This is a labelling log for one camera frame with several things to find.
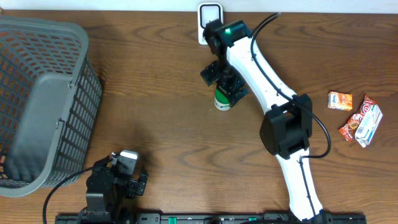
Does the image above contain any green lid white jar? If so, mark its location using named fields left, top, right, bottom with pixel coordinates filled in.
left=214, top=89, right=231, bottom=111

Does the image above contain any small orange snack packet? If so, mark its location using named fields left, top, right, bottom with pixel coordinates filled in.
left=327, top=91, right=353, bottom=111

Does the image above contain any red Top chocolate bar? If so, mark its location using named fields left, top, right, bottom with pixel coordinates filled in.
left=339, top=95, right=377, bottom=142

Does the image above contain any white Panadol medicine box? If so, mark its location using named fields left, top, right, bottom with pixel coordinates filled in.
left=354, top=105, right=383, bottom=147

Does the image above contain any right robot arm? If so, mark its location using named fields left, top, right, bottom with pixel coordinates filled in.
left=201, top=19, right=323, bottom=222

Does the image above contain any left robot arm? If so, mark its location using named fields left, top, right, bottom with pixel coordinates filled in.
left=78, top=156, right=149, bottom=223

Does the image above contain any white barcode scanner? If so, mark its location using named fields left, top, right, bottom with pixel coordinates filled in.
left=197, top=2, right=223, bottom=45

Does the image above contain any grey plastic mesh basket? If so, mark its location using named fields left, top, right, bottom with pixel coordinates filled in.
left=1, top=16, right=103, bottom=197

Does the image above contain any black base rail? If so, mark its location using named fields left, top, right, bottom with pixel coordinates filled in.
left=55, top=212, right=367, bottom=224

